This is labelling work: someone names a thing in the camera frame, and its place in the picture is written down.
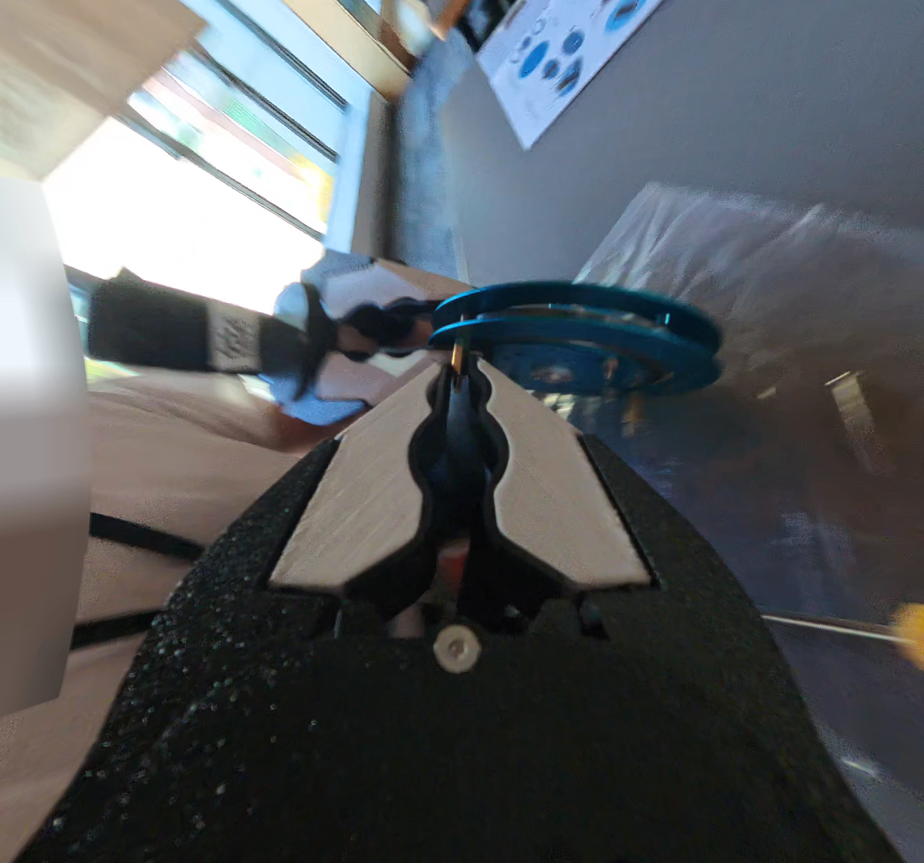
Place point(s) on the clear plastic bag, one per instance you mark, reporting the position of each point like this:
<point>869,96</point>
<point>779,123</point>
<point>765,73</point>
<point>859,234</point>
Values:
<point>758,264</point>

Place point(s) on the person's left hand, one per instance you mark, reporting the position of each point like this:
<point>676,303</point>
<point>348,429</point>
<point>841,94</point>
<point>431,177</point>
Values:
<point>419,332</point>

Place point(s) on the large window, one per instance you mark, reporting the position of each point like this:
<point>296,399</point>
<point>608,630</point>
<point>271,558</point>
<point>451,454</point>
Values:
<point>180,227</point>

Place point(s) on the person's left forearm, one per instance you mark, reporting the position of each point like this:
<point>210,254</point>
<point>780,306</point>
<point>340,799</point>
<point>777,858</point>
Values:
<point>303,433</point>

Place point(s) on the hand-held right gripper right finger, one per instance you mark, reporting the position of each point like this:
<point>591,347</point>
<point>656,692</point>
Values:
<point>563,516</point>

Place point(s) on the beige roller blind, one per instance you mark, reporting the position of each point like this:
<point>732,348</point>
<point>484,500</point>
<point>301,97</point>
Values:
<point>72,25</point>

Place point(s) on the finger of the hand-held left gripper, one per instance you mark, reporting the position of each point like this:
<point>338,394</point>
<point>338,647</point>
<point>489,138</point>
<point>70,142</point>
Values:
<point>368,379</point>
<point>390,282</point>

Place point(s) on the blue metal turntable base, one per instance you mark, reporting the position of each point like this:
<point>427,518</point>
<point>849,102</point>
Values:
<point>577,296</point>

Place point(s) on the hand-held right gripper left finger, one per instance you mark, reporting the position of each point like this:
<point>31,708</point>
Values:
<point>346,516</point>

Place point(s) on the person's torso in pale shirt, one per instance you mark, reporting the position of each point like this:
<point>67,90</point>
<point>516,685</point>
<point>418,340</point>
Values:
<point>180,444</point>

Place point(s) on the grey desk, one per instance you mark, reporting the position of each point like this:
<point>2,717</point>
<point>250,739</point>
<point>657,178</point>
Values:
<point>794,83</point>

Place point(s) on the printed instruction sheet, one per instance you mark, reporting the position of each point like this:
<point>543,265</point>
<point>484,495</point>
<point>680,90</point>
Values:
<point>527,105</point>

